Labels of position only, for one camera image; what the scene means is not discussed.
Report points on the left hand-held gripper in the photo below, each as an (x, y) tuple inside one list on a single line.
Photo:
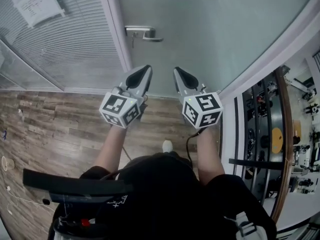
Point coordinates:
[(117, 109)]

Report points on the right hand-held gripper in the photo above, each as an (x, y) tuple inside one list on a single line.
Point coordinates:
[(202, 109)]

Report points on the frosted glass door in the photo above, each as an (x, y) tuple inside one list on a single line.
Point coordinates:
[(200, 21)]

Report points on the person's left forearm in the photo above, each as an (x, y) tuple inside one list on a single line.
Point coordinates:
[(111, 149)]

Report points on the person's right forearm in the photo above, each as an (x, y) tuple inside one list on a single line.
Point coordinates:
[(210, 156)]

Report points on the person's right white shoe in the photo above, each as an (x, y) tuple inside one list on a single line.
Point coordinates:
[(167, 146)]

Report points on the black railing with wooden handrail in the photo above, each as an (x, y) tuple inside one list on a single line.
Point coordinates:
[(250, 162)]

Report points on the round yellow table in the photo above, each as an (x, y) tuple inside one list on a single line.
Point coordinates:
[(277, 139)]

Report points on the person's black shirt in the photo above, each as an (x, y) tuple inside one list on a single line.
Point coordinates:
[(175, 196)]

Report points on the black curved band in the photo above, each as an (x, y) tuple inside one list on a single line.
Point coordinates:
[(75, 184)]

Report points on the small white floor scrap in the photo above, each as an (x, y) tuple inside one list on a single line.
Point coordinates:
[(20, 111)]

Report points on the white paper notice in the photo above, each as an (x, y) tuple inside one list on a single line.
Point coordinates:
[(35, 1)]

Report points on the small blue floor object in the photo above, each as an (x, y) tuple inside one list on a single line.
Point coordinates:
[(4, 134)]

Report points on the black chest-mounted device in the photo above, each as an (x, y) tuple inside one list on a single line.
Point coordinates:
[(80, 229)]

